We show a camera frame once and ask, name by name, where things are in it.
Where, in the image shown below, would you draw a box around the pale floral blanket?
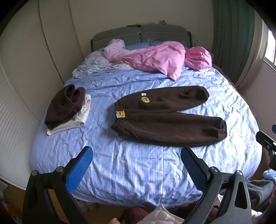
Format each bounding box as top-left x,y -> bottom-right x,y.
72,39 -> 135,78

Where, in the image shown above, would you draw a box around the white quilted cloth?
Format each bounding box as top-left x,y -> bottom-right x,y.
137,204 -> 185,224

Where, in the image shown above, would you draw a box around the green curtain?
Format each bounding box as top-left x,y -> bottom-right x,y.
212,0 -> 263,84

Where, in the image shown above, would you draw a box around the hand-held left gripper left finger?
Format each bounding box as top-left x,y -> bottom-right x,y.
22,146 -> 93,224

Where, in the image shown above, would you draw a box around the window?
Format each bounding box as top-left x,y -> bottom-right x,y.
263,19 -> 276,71

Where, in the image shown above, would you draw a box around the light blue cloth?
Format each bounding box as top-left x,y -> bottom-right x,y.
263,169 -> 276,180

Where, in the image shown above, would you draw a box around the pink duvet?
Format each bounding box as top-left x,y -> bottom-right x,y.
104,41 -> 186,81

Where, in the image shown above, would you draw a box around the grey padded headboard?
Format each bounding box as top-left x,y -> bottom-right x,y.
90,24 -> 192,53

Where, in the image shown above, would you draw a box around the grey cloth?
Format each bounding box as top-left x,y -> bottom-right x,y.
246,179 -> 275,213

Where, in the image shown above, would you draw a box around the folded brown fleece pants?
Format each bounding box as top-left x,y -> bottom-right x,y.
45,84 -> 86,130

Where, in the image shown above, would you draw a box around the folded white pants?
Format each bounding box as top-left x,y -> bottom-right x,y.
47,94 -> 91,136

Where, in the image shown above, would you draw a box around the white wardrobe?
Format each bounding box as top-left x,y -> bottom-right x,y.
0,0 -> 87,190

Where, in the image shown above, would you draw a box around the pink pillow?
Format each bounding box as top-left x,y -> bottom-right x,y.
184,46 -> 213,72

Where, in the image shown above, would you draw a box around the brown fleece pants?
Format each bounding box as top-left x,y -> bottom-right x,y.
111,85 -> 228,147
45,84 -> 86,130

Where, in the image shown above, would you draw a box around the blue striped bed sheet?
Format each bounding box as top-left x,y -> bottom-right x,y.
30,65 -> 262,208

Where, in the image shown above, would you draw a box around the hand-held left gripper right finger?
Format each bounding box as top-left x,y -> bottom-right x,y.
180,146 -> 252,224

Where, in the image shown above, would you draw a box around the blue pillow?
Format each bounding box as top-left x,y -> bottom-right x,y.
125,39 -> 152,51

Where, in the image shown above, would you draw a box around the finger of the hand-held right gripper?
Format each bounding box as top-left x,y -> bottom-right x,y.
256,130 -> 276,170

